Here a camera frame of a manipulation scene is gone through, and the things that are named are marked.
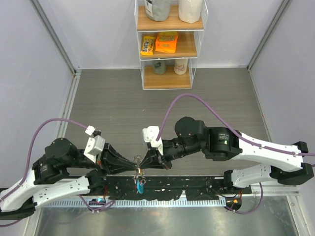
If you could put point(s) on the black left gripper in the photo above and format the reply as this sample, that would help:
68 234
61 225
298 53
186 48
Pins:
110 161

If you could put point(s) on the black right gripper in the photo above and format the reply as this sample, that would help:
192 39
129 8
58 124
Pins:
153 159

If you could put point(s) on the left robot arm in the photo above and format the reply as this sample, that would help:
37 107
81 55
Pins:
63 171

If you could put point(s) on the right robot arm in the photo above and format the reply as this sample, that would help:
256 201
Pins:
283 163

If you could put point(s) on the grey-green cup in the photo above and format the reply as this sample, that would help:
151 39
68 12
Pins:
159 67

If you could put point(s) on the white cup pink print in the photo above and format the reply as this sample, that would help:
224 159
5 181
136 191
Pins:
180 66

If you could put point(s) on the yellow candy box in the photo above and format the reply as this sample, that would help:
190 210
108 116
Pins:
148 46

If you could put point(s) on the orange candy box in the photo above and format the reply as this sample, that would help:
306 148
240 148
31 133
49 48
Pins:
166 41

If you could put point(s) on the grey bag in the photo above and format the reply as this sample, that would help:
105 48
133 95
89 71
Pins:
157 10

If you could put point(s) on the white bag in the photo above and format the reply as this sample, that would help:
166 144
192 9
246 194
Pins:
190 10

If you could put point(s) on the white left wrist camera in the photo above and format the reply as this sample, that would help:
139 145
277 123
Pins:
95 144

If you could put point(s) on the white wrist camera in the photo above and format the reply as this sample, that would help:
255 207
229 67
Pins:
95 144
150 135

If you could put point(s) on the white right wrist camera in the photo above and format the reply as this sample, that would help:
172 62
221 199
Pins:
150 135

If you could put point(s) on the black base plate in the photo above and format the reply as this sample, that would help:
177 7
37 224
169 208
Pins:
166 188

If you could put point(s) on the white slotted cable duct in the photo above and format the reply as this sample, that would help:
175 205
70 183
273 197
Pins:
181 202

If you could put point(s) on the white wire wooden shelf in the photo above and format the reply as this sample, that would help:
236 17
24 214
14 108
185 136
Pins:
188 47

